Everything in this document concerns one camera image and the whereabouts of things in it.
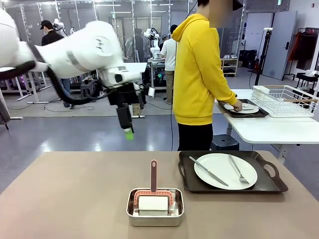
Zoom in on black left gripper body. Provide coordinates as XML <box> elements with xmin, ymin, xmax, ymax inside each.
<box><xmin>107</xmin><ymin>84</ymin><xmax>147</xmax><ymax>111</ymax></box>

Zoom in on white dinner plate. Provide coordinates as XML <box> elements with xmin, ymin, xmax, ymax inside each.
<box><xmin>223</xmin><ymin>103</ymin><xmax>260</xmax><ymax>115</ymax></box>

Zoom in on person's right forearm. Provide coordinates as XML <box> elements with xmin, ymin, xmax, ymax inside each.
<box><xmin>211</xmin><ymin>72</ymin><xmax>239</xmax><ymax>107</ymax></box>

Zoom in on grey plastic stool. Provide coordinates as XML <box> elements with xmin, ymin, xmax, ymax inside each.
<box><xmin>80</xmin><ymin>83</ymin><xmax>100</xmax><ymax>97</ymax></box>

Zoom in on person in white shirt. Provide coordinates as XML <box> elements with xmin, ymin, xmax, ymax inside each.
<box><xmin>160</xmin><ymin>24</ymin><xmax>178</xmax><ymax>105</ymax></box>

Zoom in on person in yellow hoodie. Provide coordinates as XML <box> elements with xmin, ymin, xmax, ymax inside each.
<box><xmin>171</xmin><ymin>0</ymin><xmax>246</xmax><ymax>151</ymax></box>

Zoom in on silver table knife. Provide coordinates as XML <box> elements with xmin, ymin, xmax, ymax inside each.
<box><xmin>189</xmin><ymin>156</ymin><xmax>229</xmax><ymax>187</ymax></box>

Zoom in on dark blue plastic stool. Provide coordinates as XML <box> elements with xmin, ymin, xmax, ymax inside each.
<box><xmin>211</xmin><ymin>134</ymin><xmax>240</xmax><ymax>151</ymax></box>

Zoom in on man in black shirt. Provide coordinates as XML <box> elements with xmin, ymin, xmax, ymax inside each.
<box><xmin>39</xmin><ymin>19</ymin><xmax>76</xmax><ymax>109</ymax></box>

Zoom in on large white plate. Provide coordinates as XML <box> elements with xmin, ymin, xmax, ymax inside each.
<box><xmin>193</xmin><ymin>153</ymin><xmax>258</xmax><ymax>190</ymax></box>

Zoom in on white workbench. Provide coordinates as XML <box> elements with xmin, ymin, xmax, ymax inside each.
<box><xmin>0</xmin><ymin>71</ymin><xmax>52</xmax><ymax>104</ymax></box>

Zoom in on wooden shoe rack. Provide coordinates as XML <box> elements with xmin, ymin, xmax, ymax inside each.
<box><xmin>220</xmin><ymin>54</ymin><xmax>239</xmax><ymax>78</ymax></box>

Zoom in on rectangular metal container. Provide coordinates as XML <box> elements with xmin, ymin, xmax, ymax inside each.
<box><xmin>126</xmin><ymin>188</ymin><xmax>185</xmax><ymax>227</ymax></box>

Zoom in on silver fork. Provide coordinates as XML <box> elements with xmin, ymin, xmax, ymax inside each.
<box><xmin>228</xmin><ymin>154</ymin><xmax>250</xmax><ymax>185</ymax></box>

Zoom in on grey hanging cloth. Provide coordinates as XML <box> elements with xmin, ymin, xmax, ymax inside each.
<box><xmin>0</xmin><ymin>96</ymin><xmax>11</xmax><ymax>130</ymax></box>

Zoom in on black suitcases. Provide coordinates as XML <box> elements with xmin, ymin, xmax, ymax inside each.
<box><xmin>239</xmin><ymin>49</ymin><xmax>258</xmax><ymax>69</ymax></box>

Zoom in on dark flat serving tray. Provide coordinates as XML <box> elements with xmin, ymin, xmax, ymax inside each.
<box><xmin>217</xmin><ymin>99</ymin><xmax>270</xmax><ymax>119</ymax></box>

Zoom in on white side table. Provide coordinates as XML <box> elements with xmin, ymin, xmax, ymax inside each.
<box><xmin>214</xmin><ymin>88</ymin><xmax>319</xmax><ymax>165</ymax></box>

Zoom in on black tripod stand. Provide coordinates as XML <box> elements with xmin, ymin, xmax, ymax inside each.
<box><xmin>254</xmin><ymin>27</ymin><xmax>274</xmax><ymax>87</ymax></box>

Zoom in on red jacket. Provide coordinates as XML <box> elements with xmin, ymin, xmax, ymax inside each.
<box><xmin>289</xmin><ymin>31</ymin><xmax>303</xmax><ymax>62</ymax></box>

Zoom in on black utility cart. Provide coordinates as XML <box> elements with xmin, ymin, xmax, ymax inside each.
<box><xmin>296</xmin><ymin>69</ymin><xmax>319</xmax><ymax>88</ymax></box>

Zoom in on black hanging coat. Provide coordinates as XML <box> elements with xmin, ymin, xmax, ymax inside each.
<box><xmin>296</xmin><ymin>27</ymin><xmax>319</xmax><ymax>71</ymax></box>

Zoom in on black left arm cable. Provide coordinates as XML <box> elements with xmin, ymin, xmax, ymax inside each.
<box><xmin>0</xmin><ymin>44</ymin><xmax>118</xmax><ymax>105</ymax></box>

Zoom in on dark brown tray with handles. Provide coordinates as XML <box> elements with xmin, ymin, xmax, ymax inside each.
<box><xmin>177</xmin><ymin>150</ymin><xmax>289</xmax><ymax>194</ymax></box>

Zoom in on white wire dish rack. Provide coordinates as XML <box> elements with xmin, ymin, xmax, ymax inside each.
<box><xmin>250</xmin><ymin>85</ymin><xmax>319</xmax><ymax>118</ymax></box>

